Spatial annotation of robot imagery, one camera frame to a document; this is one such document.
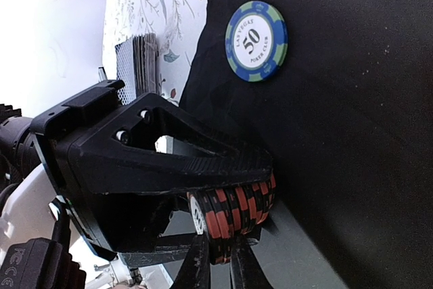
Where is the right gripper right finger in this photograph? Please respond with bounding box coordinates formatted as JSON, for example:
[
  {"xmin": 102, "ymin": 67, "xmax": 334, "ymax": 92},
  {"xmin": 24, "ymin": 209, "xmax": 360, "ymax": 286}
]
[{"xmin": 230, "ymin": 236, "xmax": 271, "ymax": 289}]

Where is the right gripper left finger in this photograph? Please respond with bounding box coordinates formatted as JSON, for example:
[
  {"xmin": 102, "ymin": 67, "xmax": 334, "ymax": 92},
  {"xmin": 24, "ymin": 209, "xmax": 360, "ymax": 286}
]
[{"xmin": 172, "ymin": 234, "xmax": 210, "ymax": 289}]

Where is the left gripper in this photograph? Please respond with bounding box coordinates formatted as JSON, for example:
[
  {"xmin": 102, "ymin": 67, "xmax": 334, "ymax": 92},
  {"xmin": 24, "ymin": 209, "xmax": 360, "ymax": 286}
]
[{"xmin": 30, "ymin": 80, "xmax": 273, "ymax": 267}]

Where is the red black chip stack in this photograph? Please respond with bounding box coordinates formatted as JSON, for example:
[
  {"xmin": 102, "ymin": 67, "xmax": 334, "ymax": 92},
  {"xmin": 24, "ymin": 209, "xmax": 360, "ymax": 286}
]
[{"xmin": 187, "ymin": 175, "xmax": 276, "ymax": 265}]

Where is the blue fifty poker chip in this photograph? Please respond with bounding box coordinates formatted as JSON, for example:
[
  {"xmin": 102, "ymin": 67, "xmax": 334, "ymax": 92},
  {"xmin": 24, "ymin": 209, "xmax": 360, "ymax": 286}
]
[{"xmin": 225, "ymin": 1, "xmax": 289, "ymax": 83}]

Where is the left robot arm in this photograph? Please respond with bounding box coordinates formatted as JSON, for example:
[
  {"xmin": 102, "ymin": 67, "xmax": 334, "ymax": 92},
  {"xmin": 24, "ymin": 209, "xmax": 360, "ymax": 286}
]
[{"xmin": 1, "ymin": 81, "xmax": 276, "ymax": 268}]

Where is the blue card deck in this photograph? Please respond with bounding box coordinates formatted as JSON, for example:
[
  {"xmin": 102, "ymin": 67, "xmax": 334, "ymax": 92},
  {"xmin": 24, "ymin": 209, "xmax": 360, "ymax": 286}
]
[{"xmin": 115, "ymin": 33, "xmax": 161, "ymax": 105}]

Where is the black poker mat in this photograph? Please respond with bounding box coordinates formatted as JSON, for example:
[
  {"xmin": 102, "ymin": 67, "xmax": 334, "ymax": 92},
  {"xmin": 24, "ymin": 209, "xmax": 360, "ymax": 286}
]
[{"xmin": 180, "ymin": 0, "xmax": 432, "ymax": 288}]

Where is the floral tablecloth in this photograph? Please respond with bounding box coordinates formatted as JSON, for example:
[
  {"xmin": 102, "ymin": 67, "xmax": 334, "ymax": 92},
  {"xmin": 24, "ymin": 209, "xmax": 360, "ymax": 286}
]
[{"xmin": 103, "ymin": 0, "xmax": 207, "ymax": 104}]

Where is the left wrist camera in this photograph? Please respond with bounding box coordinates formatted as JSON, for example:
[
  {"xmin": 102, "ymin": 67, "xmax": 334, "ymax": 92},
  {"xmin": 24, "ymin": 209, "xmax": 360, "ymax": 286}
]
[{"xmin": 1, "ymin": 164, "xmax": 87, "ymax": 288}]

